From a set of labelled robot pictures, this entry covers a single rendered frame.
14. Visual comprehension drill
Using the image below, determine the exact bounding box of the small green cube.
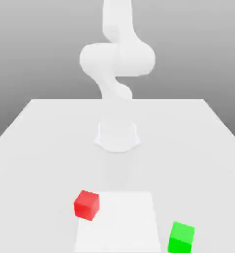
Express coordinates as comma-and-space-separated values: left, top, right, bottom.
167, 221, 196, 253

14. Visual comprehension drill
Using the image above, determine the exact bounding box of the small red cube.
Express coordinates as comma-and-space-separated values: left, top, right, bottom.
73, 190, 101, 222

